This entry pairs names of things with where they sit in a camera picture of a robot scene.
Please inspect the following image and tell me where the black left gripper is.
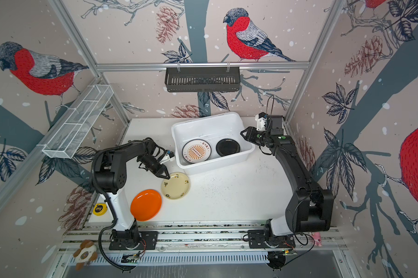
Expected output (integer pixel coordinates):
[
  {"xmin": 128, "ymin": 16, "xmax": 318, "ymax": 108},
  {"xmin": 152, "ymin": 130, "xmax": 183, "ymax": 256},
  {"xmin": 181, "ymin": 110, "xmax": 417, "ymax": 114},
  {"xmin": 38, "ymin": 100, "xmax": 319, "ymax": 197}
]
[{"xmin": 138, "ymin": 156, "xmax": 172, "ymax": 178}]

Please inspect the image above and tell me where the cream yellow plate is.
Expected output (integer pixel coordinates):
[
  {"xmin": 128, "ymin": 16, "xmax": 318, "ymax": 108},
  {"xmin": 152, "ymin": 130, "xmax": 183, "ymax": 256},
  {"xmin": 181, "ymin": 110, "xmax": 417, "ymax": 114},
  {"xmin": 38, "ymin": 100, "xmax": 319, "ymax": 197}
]
[{"xmin": 160, "ymin": 172, "xmax": 190, "ymax": 200}]

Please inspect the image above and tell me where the black plate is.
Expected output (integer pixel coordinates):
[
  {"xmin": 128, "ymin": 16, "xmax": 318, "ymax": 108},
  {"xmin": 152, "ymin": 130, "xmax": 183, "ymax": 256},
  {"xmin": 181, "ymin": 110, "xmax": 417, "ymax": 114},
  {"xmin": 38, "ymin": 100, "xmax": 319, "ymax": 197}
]
[{"xmin": 215, "ymin": 139, "xmax": 241, "ymax": 157}]

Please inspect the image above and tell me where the orange plate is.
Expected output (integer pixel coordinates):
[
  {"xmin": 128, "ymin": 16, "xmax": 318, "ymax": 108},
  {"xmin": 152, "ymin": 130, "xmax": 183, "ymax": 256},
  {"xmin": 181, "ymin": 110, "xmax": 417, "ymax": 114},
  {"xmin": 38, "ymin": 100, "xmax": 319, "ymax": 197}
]
[{"xmin": 130, "ymin": 190, "xmax": 162, "ymax": 222}]

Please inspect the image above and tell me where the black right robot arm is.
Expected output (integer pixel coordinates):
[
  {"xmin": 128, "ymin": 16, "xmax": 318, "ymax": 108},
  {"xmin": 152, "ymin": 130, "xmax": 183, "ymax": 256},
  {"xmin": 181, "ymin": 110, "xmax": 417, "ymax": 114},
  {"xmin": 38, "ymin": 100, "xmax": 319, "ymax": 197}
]
[{"xmin": 240, "ymin": 112, "xmax": 334, "ymax": 243}]

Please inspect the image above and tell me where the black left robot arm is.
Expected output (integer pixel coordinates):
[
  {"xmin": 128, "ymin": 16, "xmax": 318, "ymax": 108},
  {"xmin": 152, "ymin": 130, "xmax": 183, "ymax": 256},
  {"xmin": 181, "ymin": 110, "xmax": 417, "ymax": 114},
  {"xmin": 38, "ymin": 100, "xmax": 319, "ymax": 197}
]
[{"xmin": 91, "ymin": 137, "xmax": 175, "ymax": 244}]

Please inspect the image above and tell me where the white plastic bin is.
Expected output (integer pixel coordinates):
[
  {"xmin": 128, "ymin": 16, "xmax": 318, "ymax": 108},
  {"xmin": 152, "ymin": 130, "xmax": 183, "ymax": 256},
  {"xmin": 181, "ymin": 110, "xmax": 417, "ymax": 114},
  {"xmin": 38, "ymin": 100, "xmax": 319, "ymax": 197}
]
[{"xmin": 172, "ymin": 112, "xmax": 255, "ymax": 176}]

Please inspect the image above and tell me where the yellow tape measure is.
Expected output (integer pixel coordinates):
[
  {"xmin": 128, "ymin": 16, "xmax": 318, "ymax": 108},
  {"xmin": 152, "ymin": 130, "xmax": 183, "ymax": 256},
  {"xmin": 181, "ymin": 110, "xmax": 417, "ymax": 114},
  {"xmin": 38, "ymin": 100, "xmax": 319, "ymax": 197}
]
[{"xmin": 93, "ymin": 203, "xmax": 108, "ymax": 216}]

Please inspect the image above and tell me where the brown white plush toy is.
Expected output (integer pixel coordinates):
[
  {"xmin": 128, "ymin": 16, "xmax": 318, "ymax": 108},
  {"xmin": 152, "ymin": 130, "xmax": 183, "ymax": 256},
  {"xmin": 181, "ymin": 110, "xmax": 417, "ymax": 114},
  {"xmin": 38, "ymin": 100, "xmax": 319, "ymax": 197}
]
[{"xmin": 73, "ymin": 240, "xmax": 98, "ymax": 271}]

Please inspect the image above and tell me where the pink plush toy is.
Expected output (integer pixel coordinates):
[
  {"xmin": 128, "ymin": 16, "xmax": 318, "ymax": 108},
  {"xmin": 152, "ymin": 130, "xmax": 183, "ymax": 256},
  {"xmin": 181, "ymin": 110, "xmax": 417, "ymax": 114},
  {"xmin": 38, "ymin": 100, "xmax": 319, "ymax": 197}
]
[{"xmin": 312, "ymin": 232, "xmax": 322, "ymax": 247}]

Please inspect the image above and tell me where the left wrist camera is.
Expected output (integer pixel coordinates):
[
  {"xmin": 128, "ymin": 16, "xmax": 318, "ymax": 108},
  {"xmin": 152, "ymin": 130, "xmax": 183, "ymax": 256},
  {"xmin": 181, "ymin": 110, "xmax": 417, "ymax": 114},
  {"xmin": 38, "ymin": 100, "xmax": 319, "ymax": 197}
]
[{"xmin": 160, "ymin": 150, "xmax": 175, "ymax": 164}]

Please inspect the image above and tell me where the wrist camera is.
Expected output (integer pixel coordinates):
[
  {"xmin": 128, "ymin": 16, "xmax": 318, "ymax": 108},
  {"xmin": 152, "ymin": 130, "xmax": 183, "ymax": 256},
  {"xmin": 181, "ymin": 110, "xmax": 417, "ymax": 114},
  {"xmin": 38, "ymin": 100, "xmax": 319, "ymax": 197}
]
[
  {"xmin": 255, "ymin": 112, "xmax": 268, "ymax": 132},
  {"xmin": 160, "ymin": 150, "xmax": 175, "ymax": 164}
]

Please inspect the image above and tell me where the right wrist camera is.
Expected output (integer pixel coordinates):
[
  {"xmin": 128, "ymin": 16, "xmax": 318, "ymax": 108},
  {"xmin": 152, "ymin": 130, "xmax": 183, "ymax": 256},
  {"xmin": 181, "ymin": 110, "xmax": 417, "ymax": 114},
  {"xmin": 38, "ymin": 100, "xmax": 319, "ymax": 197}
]
[{"xmin": 255, "ymin": 112, "xmax": 268, "ymax": 132}]

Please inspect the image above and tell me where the black corrugated cable conduit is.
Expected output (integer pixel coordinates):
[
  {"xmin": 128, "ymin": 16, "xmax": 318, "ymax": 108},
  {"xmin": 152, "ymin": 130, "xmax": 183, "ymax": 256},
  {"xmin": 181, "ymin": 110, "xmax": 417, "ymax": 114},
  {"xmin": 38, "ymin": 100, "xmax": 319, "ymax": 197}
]
[{"xmin": 90, "ymin": 149, "xmax": 144, "ymax": 272}]

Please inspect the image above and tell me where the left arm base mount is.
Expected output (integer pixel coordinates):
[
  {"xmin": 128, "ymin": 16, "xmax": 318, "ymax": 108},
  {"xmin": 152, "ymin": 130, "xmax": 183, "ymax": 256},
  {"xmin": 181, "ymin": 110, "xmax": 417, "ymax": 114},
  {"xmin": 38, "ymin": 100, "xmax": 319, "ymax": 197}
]
[{"xmin": 109, "ymin": 230, "xmax": 158, "ymax": 251}]

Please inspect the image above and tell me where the black hanging wire basket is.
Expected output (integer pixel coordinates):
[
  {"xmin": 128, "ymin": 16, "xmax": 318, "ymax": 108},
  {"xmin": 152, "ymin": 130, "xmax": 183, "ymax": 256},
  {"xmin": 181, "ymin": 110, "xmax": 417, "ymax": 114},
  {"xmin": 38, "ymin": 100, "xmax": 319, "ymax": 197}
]
[{"xmin": 165, "ymin": 67, "xmax": 241, "ymax": 93}]

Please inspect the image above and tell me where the white wire mesh shelf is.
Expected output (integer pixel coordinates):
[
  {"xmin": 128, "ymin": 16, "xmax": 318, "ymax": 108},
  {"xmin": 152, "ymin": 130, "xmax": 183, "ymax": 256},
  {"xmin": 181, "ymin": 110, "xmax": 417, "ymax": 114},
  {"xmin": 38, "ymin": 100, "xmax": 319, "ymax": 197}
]
[{"xmin": 42, "ymin": 85, "xmax": 114, "ymax": 159}]

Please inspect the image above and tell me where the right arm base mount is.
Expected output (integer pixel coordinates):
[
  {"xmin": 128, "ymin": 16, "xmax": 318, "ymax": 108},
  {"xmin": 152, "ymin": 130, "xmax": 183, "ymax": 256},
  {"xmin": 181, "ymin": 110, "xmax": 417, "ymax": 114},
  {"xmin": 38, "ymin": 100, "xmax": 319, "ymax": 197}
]
[{"xmin": 243, "ymin": 229, "xmax": 295, "ymax": 249}]

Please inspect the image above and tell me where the aluminium horizontal rail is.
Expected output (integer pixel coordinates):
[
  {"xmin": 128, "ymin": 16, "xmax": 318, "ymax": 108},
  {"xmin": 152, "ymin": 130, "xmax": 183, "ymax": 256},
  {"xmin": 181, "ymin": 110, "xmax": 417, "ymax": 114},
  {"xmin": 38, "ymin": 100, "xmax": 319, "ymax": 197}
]
[{"xmin": 95, "ymin": 61, "xmax": 311, "ymax": 73}]

